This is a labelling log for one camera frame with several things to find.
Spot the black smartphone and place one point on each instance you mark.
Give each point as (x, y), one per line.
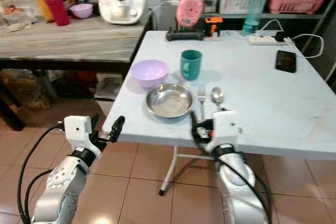
(285, 61)

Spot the white folding table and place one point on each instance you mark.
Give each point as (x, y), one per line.
(257, 103)

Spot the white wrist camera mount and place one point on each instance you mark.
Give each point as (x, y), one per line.
(79, 128)
(223, 128)

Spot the magenta plastic cup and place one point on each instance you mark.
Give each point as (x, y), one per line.
(58, 10)

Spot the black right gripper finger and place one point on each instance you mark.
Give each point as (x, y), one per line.
(195, 125)

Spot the stainless steel dish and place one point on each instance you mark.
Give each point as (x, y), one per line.
(169, 101)

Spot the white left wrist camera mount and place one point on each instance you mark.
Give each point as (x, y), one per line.
(79, 128)

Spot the orange and black tool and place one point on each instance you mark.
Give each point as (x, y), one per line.
(214, 23)

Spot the clear blue water bottle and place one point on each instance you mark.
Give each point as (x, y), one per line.
(254, 14)

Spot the metal spoon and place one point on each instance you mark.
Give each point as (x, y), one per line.
(217, 95)

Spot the pink round device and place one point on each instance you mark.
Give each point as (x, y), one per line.
(189, 10)

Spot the large purple plastic bowl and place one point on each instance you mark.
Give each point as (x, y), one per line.
(149, 73)

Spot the small purple plastic bowl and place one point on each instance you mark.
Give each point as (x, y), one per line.
(82, 10)

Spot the teal mug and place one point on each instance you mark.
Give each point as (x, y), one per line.
(190, 66)

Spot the metal fork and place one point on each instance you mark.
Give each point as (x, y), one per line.
(201, 95)

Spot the black device base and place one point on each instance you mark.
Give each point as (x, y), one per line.
(185, 35)

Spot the white power strip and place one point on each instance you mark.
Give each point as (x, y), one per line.
(262, 40)

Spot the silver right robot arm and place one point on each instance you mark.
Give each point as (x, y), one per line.
(241, 187)

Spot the pink plastic basket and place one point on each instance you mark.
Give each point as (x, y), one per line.
(296, 1)

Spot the grey wooden side table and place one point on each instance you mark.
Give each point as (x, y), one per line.
(63, 43)

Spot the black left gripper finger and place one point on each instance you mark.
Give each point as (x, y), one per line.
(117, 126)

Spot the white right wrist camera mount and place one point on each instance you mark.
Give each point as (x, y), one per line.
(223, 128)

